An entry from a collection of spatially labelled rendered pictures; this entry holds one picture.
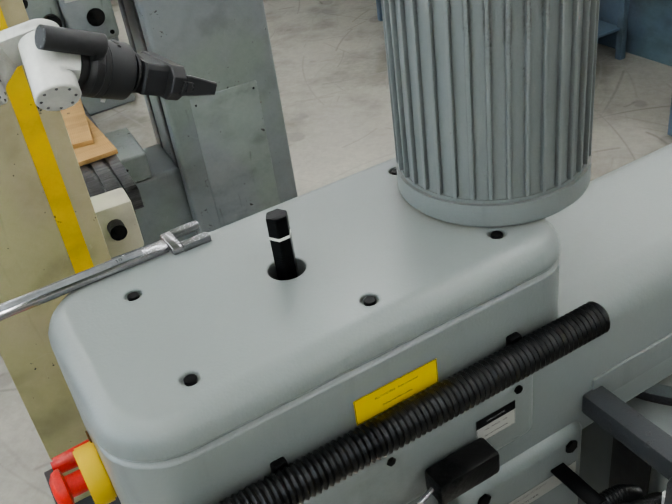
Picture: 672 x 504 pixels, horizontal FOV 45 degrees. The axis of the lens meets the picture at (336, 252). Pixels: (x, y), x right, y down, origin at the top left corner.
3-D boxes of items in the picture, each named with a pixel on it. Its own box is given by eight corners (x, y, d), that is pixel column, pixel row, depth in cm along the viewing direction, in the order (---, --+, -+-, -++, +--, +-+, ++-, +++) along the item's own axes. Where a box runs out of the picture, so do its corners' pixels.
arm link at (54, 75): (97, 119, 124) (25, 114, 116) (78, 61, 127) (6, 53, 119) (131, 74, 116) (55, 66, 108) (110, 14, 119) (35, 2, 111)
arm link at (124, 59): (140, 95, 136) (73, 89, 128) (150, 38, 133) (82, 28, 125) (180, 118, 129) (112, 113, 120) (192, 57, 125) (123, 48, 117)
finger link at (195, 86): (211, 97, 133) (179, 94, 128) (215, 78, 132) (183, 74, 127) (217, 100, 132) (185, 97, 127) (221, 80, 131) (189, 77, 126)
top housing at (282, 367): (160, 590, 69) (107, 462, 60) (77, 411, 88) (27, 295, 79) (575, 355, 86) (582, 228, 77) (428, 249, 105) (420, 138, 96)
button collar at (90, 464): (103, 521, 75) (83, 478, 72) (85, 480, 80) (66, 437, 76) (123, 510, 76) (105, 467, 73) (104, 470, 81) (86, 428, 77)
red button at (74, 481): (65, 523, 74) (51, 494, 72) (54, 495, 77) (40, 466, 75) (99, 505, 76) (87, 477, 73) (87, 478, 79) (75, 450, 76)
